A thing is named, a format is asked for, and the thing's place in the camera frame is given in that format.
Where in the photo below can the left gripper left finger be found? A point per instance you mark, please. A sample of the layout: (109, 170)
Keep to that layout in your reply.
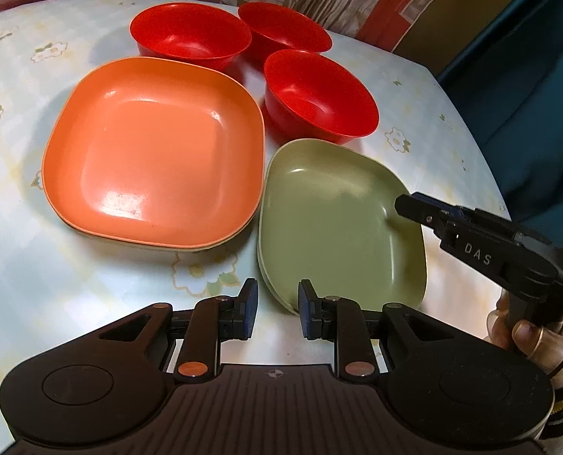
(207, 326)

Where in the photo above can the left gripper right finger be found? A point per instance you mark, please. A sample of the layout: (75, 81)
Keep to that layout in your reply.
(341, 322)

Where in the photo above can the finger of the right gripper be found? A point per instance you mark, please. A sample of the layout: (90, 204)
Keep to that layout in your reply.
(423, 209)

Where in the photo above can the red bowl front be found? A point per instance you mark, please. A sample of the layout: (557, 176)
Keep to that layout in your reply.
(310, 96)

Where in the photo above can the red bowl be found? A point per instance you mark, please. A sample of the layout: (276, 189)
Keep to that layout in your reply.
(192, 33)
(310, 96)
(275, 27)

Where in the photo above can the orange square plate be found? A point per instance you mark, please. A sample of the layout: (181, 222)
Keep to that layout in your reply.
(154, 150)

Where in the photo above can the person right hand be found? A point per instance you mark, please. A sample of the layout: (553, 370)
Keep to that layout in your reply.
(543, 346)

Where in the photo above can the teal curtain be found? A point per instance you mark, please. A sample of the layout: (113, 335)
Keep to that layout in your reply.
(508, 88)

